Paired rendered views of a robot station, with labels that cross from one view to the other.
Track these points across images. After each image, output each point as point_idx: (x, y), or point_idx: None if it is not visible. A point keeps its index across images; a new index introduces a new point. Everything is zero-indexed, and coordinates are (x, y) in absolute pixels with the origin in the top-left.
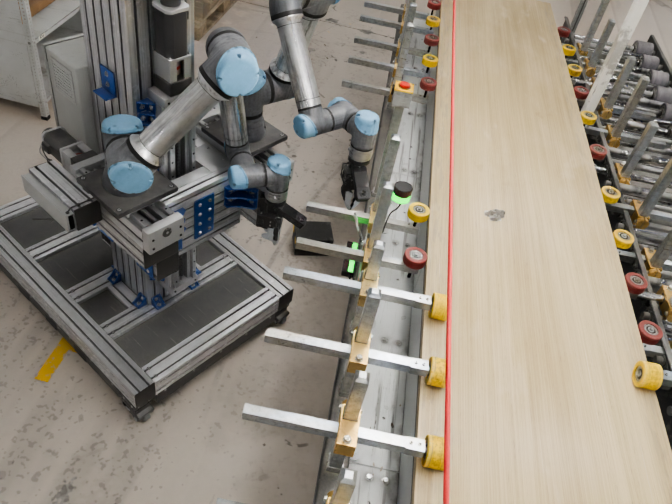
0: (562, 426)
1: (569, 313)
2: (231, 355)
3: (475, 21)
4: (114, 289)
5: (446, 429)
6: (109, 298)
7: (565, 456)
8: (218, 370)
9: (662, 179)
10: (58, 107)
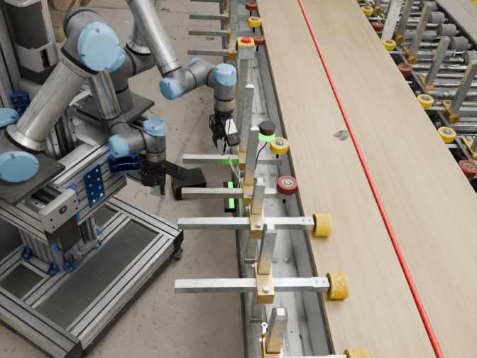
0: (453, 308)
1: (426, 205)
2: (142, 297)
3: None
4: (28, 263)
5: None
6: (25, 273)
7: (465, 336)
8: (133, 312)
9: (465, 80)
10: None
